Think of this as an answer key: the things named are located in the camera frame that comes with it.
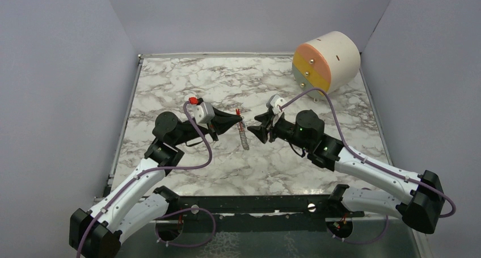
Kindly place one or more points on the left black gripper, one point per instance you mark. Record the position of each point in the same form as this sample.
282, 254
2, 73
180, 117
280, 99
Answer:
223, 121

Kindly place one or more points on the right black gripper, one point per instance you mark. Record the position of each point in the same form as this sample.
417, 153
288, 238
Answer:
261, 132

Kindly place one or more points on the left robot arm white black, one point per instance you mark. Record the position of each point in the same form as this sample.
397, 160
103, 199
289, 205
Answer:
101, 230

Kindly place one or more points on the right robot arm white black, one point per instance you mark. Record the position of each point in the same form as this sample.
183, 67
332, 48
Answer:
417, 199

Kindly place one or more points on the round drawer box pastel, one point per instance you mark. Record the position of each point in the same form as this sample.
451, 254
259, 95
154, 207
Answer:
328, 62

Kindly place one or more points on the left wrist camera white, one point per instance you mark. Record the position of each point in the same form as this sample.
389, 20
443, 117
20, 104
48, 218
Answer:
203, 112

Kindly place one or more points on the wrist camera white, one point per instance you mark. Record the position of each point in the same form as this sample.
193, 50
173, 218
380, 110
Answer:
274, 103
203, 112

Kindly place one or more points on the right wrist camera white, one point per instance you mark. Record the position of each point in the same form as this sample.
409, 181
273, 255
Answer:
274, 103

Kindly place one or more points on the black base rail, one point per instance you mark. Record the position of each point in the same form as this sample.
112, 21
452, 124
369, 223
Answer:
197, 214

